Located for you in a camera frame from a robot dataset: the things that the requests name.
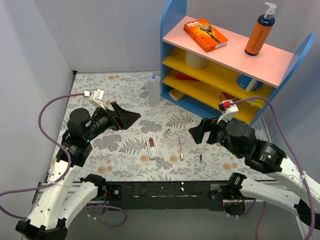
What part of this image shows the clear handle small screwdriver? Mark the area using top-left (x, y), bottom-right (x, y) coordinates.
top-left (178, 136), bottom-right (184, 161)

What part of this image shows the white remote control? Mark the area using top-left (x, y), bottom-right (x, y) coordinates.
top-left (145, 135), bottom-right (160, 160)

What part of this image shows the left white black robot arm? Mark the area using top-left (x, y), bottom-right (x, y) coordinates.
top-left (15, 102), bottom-right (141, 240)

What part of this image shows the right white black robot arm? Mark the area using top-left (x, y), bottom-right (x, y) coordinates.
top-left (188, 118), bottom-right (312, 226)

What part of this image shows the floral patterned table mat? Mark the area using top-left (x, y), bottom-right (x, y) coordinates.
top-left (60, 72), bottom-right (267, 182)

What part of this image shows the white orange small box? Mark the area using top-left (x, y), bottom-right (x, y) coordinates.
top-left (168, 89), bottom-right (186, 101)

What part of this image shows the clear plastic water bottle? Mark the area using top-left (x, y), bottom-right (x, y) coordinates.
top-left (147, 75), bottom-right (161, 106)

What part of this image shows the blue shelf with coloured boards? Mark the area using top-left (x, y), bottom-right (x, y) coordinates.
top-left (160, 0), bottom-right (316, 125)

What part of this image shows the red flat box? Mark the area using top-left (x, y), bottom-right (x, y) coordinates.
top-left (175, 71), bottom-right (198, 81)

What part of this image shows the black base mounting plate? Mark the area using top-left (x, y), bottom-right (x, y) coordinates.
top-left (92, 180), bottom-right (253, 212)

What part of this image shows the white paper roll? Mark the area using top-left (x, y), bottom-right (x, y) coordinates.
top-left (185, 51), bottom-right (209, 70)

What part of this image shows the orange razor box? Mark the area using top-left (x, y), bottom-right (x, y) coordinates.
top-left (183, 18), bottom-right (228, 53)

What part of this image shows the orange pump lotion bottle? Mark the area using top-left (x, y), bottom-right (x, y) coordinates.
top-left (244, 2), bottom-right (277, 56)

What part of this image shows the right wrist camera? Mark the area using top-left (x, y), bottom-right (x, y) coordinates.
top-left (217, 99), bottom-right (239, 124)

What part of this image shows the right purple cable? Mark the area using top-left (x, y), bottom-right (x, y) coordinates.
top-left (231, 96), bottom-right (316, 240)

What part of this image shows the purple cable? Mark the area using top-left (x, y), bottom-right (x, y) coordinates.
top-left (231, 96), bottom-right (316, 240)
top-left (0, 92), bottom-right (128, 228)

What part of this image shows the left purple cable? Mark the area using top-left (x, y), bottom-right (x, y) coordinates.
top-left (0, 92), bottom-right (128, 228)

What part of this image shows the aluminium frame rail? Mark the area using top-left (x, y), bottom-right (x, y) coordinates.
top-left (33, 180), bottom-right (312, 240)

